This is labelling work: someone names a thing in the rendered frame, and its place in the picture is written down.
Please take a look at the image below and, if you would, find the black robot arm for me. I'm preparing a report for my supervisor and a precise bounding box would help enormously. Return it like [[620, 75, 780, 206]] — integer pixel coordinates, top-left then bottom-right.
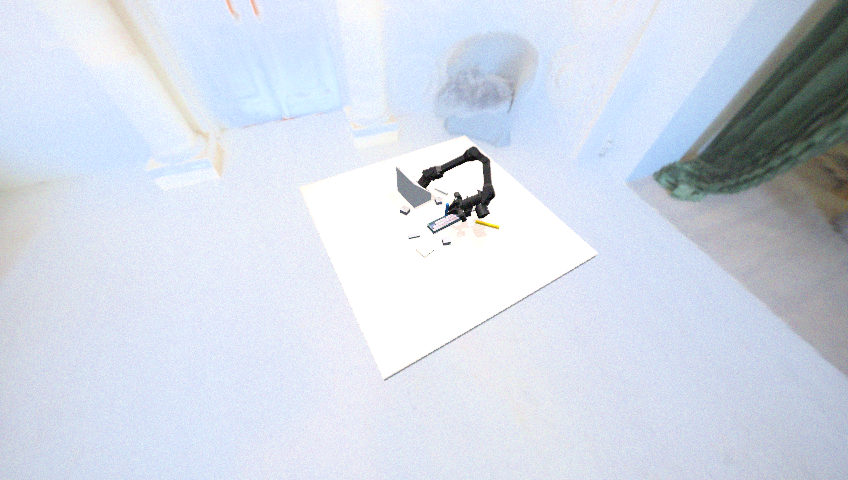
[[416, 146, 496, 219]]

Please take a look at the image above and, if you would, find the keyboard with white letter keys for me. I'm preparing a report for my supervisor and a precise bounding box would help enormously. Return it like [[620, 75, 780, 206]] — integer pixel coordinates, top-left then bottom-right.
[[427, 214, 461, 234]]

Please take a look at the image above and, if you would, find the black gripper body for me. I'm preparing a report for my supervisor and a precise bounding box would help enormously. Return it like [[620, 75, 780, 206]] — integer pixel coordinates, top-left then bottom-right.
[[454, 192, 474, 222]]

